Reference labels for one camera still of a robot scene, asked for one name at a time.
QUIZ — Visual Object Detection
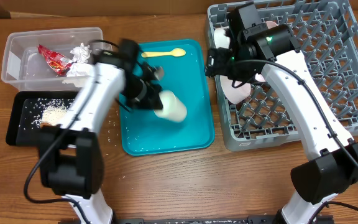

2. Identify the small white bowl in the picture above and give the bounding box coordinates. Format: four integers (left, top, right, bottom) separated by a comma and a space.
213, 27, 231, 49

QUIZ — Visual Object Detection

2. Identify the white plastic cup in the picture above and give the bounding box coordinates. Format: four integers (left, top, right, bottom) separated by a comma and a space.
154, 90, 187, 123

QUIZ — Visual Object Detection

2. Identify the large white plate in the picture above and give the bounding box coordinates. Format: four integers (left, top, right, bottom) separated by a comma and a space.
219, 73, 265, 105

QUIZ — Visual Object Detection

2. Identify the yellow plastic spoon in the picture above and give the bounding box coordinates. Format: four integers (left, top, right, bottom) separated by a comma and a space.
141, 48, 186, 58

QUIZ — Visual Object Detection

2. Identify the white napkin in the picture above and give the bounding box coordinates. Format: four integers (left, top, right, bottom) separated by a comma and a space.
62, 43, 93, 88

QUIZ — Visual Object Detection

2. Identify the red snack wrapper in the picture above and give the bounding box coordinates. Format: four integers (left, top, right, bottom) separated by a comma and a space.
37, 45, 73, 76

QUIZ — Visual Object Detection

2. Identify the white rice pile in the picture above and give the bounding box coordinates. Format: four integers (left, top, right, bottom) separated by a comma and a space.
30, 98, 74, 128

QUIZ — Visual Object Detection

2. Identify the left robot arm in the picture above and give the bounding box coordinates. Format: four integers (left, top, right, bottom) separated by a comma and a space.
24, 39, 163, 223

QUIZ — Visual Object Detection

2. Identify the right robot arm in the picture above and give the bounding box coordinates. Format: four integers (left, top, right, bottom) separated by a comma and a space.
206, 2, 358, 224

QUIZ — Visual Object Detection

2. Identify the grey dishwasher rack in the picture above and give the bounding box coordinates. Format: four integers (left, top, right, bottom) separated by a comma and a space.
215, 0, 358, 151

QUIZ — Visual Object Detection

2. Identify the clear plastic waste bin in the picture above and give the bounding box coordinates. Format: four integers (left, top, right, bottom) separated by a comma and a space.
1, 27, 103, 91

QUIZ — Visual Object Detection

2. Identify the teal plastic tray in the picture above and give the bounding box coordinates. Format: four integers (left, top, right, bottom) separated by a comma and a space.
120, 39, 215, 156

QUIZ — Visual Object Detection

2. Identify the black plastic tray bin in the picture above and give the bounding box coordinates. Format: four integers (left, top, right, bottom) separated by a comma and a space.
6, 91, 78, 146

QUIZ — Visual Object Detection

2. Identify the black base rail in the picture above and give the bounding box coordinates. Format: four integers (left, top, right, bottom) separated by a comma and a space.
57, 214, 335, 224

